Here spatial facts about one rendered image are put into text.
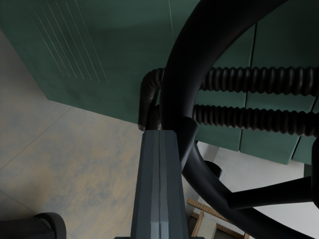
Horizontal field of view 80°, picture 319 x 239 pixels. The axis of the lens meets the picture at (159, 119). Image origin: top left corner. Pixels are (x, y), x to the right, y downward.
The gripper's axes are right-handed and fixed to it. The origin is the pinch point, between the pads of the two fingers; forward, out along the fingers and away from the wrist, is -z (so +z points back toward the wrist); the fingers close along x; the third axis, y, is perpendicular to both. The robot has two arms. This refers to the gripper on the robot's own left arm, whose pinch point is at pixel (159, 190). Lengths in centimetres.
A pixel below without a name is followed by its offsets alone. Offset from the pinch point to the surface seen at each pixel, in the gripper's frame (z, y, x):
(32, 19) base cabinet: -47, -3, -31
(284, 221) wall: -117, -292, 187
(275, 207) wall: -138, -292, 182
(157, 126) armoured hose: -16.3, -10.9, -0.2
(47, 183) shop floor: -41, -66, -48
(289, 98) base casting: -19.1, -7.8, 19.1
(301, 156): -16.9, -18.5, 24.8
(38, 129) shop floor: -50, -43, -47
